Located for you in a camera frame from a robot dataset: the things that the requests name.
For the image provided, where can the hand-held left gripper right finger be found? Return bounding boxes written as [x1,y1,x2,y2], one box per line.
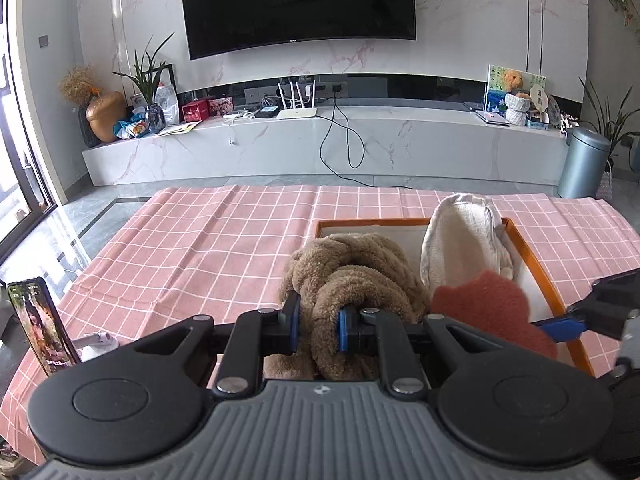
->
[337,306,521,395]

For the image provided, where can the white marble tv cabinet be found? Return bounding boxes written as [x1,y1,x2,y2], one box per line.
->
[81,105,576,188]

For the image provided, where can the yellow paper envelopes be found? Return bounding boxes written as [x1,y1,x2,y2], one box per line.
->
[157,120,203,136]

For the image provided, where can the colourful snack packets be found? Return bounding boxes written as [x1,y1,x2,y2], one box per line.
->
[114,112,151,140]

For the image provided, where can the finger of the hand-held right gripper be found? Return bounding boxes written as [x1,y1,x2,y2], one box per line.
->
[532,269,640,343]
[607,357,640,393]

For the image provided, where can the picture card with toys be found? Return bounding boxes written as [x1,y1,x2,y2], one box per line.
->
[486,64,547,113]

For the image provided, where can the red box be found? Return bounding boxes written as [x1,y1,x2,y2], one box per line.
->
[181,100,210,123]

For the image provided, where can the golden vase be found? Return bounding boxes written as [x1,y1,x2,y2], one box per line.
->
[86,91,128,143]

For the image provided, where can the grey laptop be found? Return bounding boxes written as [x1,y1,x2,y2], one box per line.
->
[462,101,511,126]

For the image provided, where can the pink checked tablecloth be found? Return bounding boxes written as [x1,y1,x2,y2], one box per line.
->
[0,184,640,466]

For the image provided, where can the black television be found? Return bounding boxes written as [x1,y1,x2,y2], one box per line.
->
[178,0,417,61]

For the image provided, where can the tall green potted plant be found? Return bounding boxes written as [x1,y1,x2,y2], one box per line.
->
[577,77,640,200]

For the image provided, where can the dried flower bouquet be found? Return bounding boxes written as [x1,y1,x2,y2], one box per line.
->
[60,65,101,148]

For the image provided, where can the black cable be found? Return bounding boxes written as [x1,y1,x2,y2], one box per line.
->
[320,92,416,191]

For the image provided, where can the green plant in glass vase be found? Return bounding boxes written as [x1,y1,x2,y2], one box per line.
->
[112,32,176,135]

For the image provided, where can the white plastic bag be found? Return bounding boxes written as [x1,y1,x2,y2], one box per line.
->
[155,84,179,126]

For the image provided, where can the white phone stand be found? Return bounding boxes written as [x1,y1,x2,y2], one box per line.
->
[75,331,121,361]

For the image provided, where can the white router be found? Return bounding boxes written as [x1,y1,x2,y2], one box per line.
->
[276,79,318,121]

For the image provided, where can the brown knotted plush cushion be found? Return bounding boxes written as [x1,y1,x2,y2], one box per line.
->
[263,234,432,381]

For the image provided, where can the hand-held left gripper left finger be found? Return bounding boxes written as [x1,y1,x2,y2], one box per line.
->
[120,290,303,396]

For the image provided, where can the reddish brown felt piece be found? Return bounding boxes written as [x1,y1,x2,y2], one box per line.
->
[430,270,558,361]

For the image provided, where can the round white hand fan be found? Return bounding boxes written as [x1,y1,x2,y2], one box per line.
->
[529,84,563,126]

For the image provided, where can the glass sliding door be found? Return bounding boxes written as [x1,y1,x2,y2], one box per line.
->
[0,0,58,261]

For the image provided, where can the white ribbed pot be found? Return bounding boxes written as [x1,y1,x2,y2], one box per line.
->
[504,91,532,126]

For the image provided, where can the grey metal trash bin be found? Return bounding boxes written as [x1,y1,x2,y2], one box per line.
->
[557,126,612,200]

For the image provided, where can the orange rimmed storage box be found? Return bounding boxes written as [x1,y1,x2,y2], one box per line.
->
[314,216,596,377]

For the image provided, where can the smartphone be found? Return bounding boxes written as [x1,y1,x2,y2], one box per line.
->
[7,276,81,377]

